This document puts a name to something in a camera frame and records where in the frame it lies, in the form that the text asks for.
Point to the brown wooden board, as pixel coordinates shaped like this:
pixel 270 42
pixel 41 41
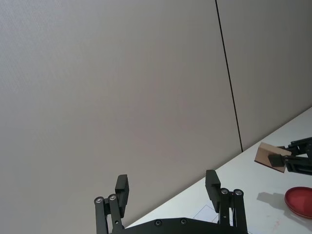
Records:
pixel 262 154

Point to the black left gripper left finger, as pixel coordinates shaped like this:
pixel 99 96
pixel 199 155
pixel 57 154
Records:
pixel 120 195

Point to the red round plate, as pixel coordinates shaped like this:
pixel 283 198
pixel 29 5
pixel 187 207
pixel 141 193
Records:
pixel 301 201

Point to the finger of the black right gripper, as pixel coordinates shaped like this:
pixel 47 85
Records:
pixel 299 164
pixel 302 145

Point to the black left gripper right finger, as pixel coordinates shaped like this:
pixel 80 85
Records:
pixel 212 190

